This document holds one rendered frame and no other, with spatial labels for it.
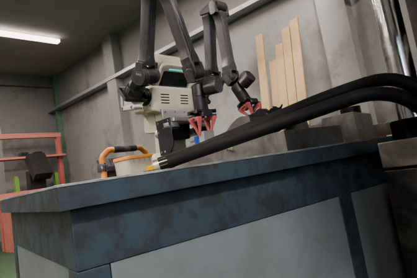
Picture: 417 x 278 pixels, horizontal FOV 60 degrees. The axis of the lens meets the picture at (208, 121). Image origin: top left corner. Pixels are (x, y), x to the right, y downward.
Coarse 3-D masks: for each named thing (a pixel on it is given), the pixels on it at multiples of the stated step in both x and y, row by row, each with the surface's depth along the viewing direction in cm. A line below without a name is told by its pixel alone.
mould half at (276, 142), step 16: (304, 128) 104; (320, 128) 109; (336, 128) 113; (240, 144) 114; (256, 144) 108; (272, 144) 103; (288, 144) 99; (304, 144) 103; (320, 144) 107; (208, 160) 128
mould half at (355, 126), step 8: (352, 112) 130; (360, 112) 138; (328, 120) 136; (336, 120) 134; (344, 120) 132; (352, 120) 130; (360, 120) 136; (368, 120) 145; (344, 128) 132; (352, 128) 130; (360, 128) 133; (368, 128) 143; (344, 136) 132; (352, 136) 130; (360, 136) 131; (368, 136) 140
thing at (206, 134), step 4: (204, 132) 140; (208, 132) 141; (212, 132) 142; (196, 136) 145; (200, 136) 141; (204, 136) 140; (208, 136) 141; (212, 136) 142; (192, 140) 149; (196, 140) 145; (200, 140) 142; (204, 140) 140
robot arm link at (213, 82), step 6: (186, 72) 142; (192, 72) 141; (186, 78) 143; (192, 78) 141; (204, 78) 141; (210, 78) 139; (216, 78) 139; (204, 84) 140; (210, 84) 139; (216, 84) 138; (222, 84) 142; (204, 90) 140; (210, 90) 139; (216, 90) 138; (222, 90) 141
